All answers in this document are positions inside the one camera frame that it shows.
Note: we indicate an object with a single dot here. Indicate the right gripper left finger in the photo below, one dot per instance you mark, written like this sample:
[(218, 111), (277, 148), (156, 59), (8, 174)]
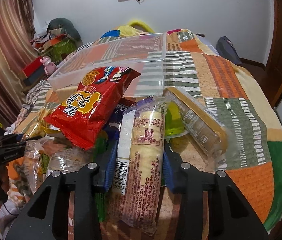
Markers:
[(45, 216)]

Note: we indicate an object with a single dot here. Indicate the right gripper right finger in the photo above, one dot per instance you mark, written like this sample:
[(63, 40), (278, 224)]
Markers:
[(209, 198)]

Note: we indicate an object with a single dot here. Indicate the yellow wafer roll pack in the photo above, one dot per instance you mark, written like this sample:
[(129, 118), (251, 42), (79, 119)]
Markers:
[(138, 172)]

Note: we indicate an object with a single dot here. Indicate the brown biscuit roll pack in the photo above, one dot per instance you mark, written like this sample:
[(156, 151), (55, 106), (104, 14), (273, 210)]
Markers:
[(209, 133)]

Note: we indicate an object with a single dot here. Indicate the red chip bag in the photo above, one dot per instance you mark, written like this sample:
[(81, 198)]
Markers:
[(84, 113)]

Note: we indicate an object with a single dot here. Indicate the green jelly cup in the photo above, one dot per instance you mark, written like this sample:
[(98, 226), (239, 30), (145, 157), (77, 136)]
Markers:
[(173, 121)]

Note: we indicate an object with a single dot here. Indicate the clear plastic storage box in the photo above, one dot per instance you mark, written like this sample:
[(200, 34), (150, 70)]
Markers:
[(144, 53)]

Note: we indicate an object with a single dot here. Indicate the clear wrapped pastry pack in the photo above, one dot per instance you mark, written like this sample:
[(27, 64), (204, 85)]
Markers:
[(45, 155)]

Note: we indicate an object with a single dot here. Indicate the patchwork striped blanket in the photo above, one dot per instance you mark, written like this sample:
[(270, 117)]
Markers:
[(235, 98)]

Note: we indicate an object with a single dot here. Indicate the red and black box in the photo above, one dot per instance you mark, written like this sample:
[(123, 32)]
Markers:
[(33, 71)]

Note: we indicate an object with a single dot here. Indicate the pink plush toy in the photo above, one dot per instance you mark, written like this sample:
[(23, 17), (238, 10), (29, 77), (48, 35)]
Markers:
[(49, 66)]

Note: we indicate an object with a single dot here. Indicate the striped brown curtain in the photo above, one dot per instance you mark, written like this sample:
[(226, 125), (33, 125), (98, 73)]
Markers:
[(16, 52)]

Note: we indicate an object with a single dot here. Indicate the clutter pile with green bag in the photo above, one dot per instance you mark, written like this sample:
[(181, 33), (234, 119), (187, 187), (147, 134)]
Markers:
[(58, 39)]

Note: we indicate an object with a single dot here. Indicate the grey bag on floor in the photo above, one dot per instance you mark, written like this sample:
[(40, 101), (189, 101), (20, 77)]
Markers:
[(226, 50)]

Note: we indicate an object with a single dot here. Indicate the yellow pillow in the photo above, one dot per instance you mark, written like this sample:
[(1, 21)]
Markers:
[(135, 28)]

